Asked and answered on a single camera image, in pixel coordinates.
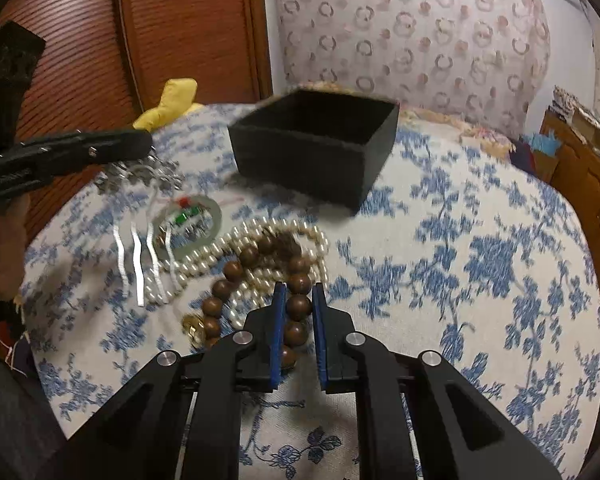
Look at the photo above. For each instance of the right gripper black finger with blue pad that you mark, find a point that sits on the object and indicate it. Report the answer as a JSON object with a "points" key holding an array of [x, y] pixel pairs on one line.
{"points": [[417, 417], [179, 416]]}

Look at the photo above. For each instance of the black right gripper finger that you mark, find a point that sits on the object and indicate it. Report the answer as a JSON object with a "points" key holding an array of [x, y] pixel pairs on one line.
{"points": [[67, 153]]}

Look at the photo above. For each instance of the silver hair comb pin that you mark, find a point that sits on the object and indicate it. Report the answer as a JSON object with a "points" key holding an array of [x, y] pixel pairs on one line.
{"points": [[132, 190]]}

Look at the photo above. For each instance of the pale green jade disc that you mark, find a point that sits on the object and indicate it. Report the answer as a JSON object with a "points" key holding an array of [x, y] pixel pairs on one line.
{"points": [[185, 224]]}

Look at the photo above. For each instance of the person's left hand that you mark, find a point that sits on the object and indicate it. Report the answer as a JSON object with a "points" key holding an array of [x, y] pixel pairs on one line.
{"points": [[13, 244]]}

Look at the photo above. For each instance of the brown louvered wardrobe door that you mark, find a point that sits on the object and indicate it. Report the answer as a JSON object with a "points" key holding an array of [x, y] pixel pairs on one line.
{"points": [[106, 61]]}

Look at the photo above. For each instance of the yellow plush toy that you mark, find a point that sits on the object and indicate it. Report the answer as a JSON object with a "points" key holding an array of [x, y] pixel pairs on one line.
{"points": [[178, 99]]}

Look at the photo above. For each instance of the blue floral white bedspread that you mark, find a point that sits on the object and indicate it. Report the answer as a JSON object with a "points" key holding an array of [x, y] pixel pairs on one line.
{"points": [[452, 250]]}

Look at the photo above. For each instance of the black square cardboard box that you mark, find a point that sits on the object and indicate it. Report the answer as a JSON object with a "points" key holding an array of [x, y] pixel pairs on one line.
{"points": [[331, 146]]}

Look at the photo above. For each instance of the wooden side cabinet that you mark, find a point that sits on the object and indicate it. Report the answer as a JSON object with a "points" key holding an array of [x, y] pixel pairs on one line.
{"points": [[574, 171]]}

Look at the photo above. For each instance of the circle patterned pink curtain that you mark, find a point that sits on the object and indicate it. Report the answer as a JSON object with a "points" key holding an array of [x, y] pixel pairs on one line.
{"points": [[480, 59]]}

